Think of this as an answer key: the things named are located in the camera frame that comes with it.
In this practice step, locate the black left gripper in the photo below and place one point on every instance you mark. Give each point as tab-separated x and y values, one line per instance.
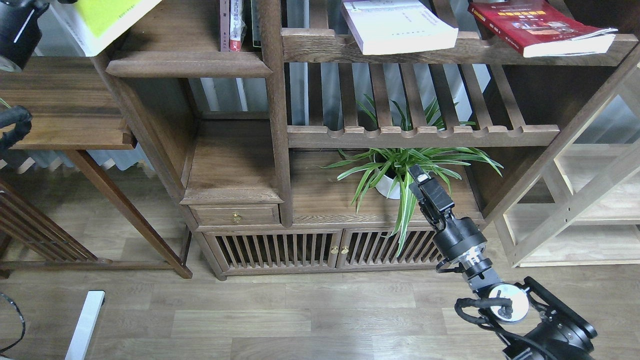
19	32

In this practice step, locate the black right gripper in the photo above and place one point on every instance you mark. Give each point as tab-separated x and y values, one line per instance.
457	239

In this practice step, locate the yellow green cover book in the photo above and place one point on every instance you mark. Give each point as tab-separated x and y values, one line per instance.
95	24

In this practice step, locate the red cover book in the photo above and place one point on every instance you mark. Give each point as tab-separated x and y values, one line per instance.
534	28

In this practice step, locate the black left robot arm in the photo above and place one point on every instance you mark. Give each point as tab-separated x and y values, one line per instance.
20	118

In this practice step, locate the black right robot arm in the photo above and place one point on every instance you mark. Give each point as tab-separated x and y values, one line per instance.
531	322

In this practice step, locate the green spider plant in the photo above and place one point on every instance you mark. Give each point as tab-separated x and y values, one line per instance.
395	163

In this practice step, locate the white plant pot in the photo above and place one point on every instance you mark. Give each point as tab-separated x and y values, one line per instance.
388	187

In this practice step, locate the dark wooden side table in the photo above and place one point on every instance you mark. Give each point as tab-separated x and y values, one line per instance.
74	112

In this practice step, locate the dark wooden bookshelf cabinet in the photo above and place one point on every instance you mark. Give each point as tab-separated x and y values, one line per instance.
249	131

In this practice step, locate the white lilac cover book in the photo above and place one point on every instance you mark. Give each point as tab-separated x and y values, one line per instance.
388	27

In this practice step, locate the light wooden rack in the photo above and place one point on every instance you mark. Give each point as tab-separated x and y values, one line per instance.
593	216

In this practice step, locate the dark slatted wooden chair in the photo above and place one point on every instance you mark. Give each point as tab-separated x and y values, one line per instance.
20	220

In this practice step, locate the brass drawer knob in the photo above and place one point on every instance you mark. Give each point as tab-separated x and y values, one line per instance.
236	218

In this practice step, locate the maroon spine upright book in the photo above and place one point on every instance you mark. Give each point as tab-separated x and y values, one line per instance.
224	25

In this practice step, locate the red white spine book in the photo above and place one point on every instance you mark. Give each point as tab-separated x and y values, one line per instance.
237	25

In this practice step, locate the dark spine upright book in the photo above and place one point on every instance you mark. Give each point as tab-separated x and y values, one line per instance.
255	25

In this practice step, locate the white metal leg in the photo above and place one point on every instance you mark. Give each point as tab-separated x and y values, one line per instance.
83	333

